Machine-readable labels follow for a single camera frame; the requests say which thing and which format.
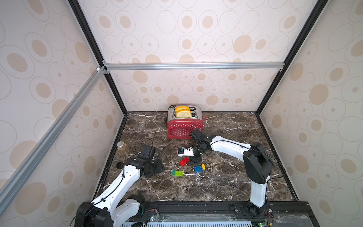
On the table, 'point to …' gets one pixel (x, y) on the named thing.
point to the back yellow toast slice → (182, 108)
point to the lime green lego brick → (179, 173)
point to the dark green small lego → (173, 172)
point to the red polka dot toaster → (178, 127)
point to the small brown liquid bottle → (123, 150)
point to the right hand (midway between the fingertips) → (186, 161)
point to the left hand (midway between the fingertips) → (164, 168)
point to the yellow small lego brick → (203, 166)
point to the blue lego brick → (198, 169)
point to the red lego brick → (184, 161)
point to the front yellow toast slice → (183, 113)
